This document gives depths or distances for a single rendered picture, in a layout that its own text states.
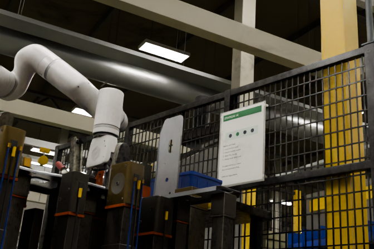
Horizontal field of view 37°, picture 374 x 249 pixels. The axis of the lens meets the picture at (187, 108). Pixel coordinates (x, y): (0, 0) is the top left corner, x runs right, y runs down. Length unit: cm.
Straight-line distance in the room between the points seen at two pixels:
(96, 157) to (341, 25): 98
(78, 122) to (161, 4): 347
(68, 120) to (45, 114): 33
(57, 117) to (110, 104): 634
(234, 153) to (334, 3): 67
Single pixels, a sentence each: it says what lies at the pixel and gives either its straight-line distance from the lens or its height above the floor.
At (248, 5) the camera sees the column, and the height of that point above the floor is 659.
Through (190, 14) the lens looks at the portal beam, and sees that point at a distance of 526.
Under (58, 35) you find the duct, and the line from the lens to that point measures 973.
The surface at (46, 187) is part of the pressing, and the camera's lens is 173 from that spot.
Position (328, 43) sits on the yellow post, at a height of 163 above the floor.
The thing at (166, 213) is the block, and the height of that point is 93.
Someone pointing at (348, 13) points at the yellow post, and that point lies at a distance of 213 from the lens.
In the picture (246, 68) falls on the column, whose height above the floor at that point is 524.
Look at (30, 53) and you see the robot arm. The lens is 200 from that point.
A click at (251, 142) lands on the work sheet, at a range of 208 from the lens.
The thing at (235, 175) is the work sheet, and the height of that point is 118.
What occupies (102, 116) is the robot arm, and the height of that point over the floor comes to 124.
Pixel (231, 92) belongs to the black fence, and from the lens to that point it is 224.
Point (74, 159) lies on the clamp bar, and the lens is 189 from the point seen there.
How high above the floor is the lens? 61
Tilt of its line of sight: 22 degrees up
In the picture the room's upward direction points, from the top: 4 degrees clockwise
